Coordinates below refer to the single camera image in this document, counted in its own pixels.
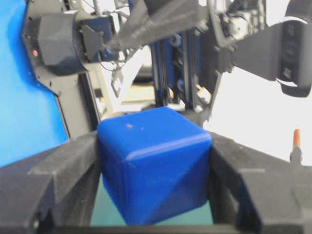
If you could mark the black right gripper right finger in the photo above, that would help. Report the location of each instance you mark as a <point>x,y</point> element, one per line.
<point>257,192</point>

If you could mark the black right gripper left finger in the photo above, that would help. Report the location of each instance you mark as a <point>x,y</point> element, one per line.
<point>57,187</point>

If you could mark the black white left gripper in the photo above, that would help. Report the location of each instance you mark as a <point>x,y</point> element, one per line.
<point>185,38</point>

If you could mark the blue cube block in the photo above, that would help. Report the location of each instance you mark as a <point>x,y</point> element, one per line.
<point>155,164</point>

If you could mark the orange tipped clamp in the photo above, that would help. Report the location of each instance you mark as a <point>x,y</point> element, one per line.
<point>296,154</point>

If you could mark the blue table cloth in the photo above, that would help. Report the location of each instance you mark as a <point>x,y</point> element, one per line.
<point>30,121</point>

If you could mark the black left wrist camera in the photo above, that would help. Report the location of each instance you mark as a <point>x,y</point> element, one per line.
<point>282,53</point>

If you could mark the black aluminium frame rail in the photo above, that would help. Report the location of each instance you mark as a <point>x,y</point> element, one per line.
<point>77,103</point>

